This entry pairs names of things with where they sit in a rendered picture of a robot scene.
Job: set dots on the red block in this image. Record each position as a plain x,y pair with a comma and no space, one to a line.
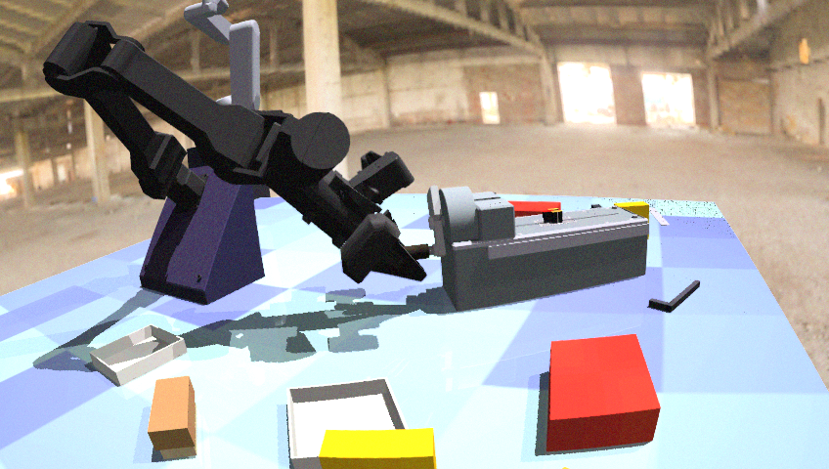
531,208
600,394

